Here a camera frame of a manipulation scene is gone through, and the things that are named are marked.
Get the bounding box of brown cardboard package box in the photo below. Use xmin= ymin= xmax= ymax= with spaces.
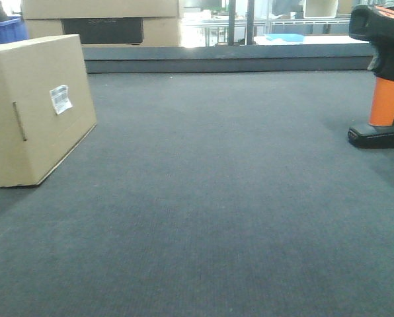
xmin=0 ymin=34 xmax=97 ymax=188

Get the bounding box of lower cardboard box black print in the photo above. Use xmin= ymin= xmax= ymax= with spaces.
xmin=25 ymin=17 xmax=180 ymax=47

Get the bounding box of orange black barcode scanner gun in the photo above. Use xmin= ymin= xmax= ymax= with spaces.
xmin=348 ymin=5 xmax=394 ymax=149

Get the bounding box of upper stacked cardboard box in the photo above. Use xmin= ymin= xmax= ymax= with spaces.
xmin=21 ymin=0 xmax=178 ymax=20

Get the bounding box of dark grey table mat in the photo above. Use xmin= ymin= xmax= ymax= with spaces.
xmin=0 ymin=43 xmax=394 ymax=317

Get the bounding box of white barcode label sticker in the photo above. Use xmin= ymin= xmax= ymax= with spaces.
xmin=50 ymin=85 xmax=73 ymax=115

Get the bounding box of light blue paper sheet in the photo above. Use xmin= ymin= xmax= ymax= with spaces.
xmin=264 ymin=33 xmax=305 ymax=45

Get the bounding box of blue plastic bin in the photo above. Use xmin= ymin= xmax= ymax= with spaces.
xmin=0 ymin=15 xmax=29 ymax=44

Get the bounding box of dark vertical post pair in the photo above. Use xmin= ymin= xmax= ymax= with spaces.
xmin=227 ymin=0 xmax=255 ymax=46

